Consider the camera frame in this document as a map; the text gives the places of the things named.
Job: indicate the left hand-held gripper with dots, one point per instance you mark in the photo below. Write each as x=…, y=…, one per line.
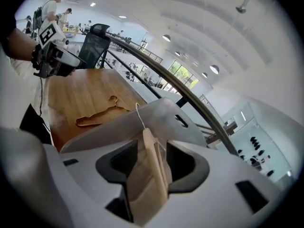
x=48, y=35

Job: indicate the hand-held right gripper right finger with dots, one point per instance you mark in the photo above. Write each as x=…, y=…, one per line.
x=213, y=186

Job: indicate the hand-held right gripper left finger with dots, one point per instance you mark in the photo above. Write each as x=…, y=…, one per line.
x=90, y=189

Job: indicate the wooden clothes hanger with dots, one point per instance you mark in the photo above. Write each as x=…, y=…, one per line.
x=152, y=155

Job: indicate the person's left forearm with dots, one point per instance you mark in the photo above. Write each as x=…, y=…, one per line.
x=21, y=46

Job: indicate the black mesh office chair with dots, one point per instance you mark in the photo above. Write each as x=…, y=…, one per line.
x=93, y=49

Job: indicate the person's black shirt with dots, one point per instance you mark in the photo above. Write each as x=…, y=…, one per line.
x=6, y=32

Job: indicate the black metal balcony railing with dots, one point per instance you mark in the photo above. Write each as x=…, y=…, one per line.
x=152, y=53

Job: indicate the dome pendant lamp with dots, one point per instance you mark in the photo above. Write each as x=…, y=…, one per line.
x=177, y=53
x=166, y=38
x=214, y=69
x=204, y=75

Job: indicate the group of black wall caps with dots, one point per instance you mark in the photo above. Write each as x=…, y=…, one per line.
x=256, y=146

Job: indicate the glass entrance window wall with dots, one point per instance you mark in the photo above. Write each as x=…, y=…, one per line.
x=183, y=75

